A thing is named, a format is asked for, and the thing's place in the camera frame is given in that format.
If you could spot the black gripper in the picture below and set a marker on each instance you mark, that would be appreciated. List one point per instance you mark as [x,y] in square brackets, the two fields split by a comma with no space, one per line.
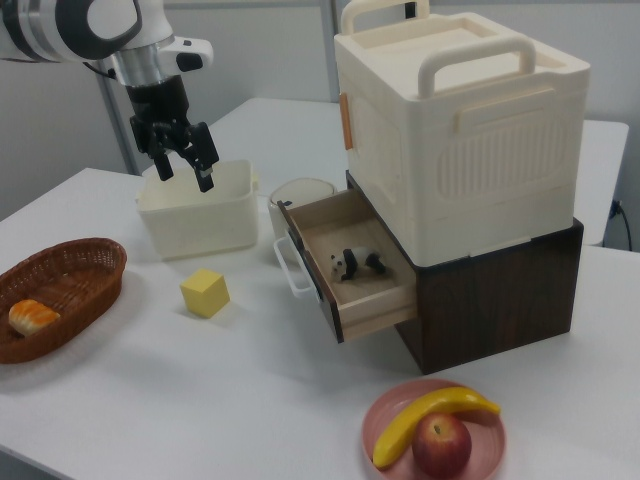
[157,100]

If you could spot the clear tray with pencil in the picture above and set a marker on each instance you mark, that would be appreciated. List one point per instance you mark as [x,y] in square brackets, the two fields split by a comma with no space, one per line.
[370,305]

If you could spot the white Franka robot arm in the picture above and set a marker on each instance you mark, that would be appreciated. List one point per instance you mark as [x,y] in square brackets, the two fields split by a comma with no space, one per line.
[30,30]

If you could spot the dark wood drawer cabinet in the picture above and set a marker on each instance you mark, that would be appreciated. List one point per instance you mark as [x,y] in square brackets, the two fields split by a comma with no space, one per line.
[475,310]

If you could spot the white plastic bin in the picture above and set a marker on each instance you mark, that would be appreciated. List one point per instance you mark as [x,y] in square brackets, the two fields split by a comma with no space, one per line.
[200,225]

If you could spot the white lidded canister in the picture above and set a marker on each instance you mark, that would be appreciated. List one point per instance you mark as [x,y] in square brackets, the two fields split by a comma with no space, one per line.
[300,192]

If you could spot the yellow cube block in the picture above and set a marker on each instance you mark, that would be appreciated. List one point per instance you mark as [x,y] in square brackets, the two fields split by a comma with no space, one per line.
[205,295]

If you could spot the brown wicker basket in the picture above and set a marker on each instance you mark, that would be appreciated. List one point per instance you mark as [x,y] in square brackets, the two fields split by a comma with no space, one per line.
[75,280]

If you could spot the orange storage box latch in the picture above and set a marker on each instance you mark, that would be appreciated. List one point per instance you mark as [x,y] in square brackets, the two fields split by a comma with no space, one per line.
[346,120]

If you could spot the toy panda figure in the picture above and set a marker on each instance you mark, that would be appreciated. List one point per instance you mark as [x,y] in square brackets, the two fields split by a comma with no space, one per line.
[355,262]

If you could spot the toy bread loaf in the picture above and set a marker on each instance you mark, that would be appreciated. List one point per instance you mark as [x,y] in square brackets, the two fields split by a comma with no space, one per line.
[32,316]

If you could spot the cream plastic storage box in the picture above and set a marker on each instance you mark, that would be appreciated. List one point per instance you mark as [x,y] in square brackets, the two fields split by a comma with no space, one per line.
[450,160]

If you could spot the yellow toy banana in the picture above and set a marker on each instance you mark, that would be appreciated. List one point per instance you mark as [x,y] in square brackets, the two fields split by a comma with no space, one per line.
[405,425]

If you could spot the red toy apple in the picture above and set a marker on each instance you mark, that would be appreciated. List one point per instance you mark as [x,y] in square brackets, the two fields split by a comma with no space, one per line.
[442,445]

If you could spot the pink plate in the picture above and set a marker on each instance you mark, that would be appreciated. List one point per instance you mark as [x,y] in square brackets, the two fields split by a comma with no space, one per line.
[485,450]

